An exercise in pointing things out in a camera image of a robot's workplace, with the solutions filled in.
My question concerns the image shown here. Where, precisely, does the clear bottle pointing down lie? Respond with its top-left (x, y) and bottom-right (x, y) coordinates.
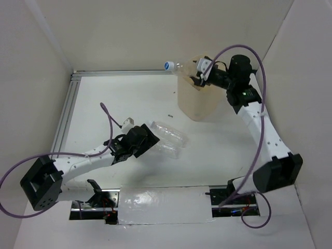
top-left (164, 60), bottom-right (200, 78)

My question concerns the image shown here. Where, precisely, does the clear bottle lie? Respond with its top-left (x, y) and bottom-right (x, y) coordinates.
top-left (155, 141), bottom-right (181, 159)
top-left (147, 121), bottom-right (188, 148)

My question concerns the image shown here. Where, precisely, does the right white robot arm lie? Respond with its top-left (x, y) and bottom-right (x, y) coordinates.
top-left (192, 54), bottom-right (303, 203)

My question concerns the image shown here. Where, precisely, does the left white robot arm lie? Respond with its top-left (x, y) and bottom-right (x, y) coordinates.
top-left (20, 124), bottom-right (160, 211)

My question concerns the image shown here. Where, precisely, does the beige plastic bin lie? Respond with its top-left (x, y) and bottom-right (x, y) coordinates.
top-left (177, 54), bottom-right (226, 121)

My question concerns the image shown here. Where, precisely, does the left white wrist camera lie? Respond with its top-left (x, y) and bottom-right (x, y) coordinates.
top-left (121, 117), bottom-right (134, 133)

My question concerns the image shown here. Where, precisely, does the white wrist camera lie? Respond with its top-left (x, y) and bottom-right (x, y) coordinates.
top-left (197, 58), bottom-right (213, 81)
top-left (121, 117), bottom-right (134, 133)

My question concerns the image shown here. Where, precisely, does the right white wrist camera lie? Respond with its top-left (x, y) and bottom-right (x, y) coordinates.
top-left (197, 58), bottom-right (213, 81)

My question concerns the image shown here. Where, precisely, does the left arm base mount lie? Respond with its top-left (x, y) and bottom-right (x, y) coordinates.
top-left (69, 189), bottom-right (120, 225)

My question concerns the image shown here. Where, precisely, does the aluminium frame rail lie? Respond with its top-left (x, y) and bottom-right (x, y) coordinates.
top-left (40, 69), bottom-right (256, 188)

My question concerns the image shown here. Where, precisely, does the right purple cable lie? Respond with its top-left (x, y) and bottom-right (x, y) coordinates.
top-left (219, 44), bottom-right (272, 229)

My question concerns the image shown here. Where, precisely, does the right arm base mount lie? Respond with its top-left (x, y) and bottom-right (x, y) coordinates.
top-left (205, 186), bottom-right (260, 218)

